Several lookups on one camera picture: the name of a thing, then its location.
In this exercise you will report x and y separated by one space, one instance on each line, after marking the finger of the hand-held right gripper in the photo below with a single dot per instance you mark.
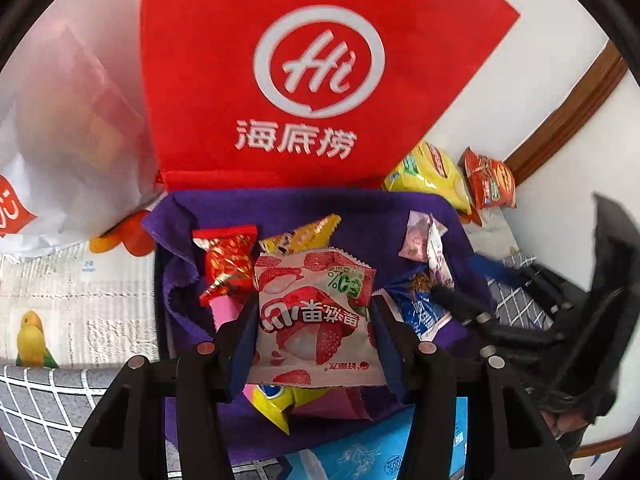
530 282
520 332

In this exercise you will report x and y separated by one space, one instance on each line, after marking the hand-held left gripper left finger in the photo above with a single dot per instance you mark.
240 355

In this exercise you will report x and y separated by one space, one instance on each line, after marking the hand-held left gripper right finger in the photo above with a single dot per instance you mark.
391 355

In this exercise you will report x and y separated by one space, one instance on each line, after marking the blue snack packet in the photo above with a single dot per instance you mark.
420 315

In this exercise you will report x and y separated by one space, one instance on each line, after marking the yellow and pink snack packet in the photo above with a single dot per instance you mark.
280 402

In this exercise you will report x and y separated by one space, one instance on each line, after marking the white and pink lychee packet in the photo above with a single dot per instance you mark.
310 320

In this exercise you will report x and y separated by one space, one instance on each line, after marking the red candy packet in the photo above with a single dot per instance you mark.
227 265

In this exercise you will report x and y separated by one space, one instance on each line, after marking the white and purple candy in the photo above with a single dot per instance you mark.
437 255

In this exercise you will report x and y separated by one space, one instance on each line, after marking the blue tissue pack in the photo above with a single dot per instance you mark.
360 455

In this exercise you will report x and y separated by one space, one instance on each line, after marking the orange snack packet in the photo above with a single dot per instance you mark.
490 180

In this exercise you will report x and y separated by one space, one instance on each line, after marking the brown wooden trim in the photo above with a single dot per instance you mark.
565 110
600 447

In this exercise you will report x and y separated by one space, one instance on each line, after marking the golden brown snack packet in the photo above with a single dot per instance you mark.
300 235

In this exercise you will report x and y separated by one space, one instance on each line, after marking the purple towel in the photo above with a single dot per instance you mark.
360 220

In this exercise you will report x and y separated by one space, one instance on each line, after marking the yellow and green snack packet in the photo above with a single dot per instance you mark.
430 175

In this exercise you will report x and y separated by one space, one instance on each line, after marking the grey checked blanket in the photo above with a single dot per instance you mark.
40 410

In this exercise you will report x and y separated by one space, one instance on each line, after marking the white plastic shopping bag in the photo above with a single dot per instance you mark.
75 135

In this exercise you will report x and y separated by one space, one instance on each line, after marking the red fabric bag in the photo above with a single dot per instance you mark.
200 60

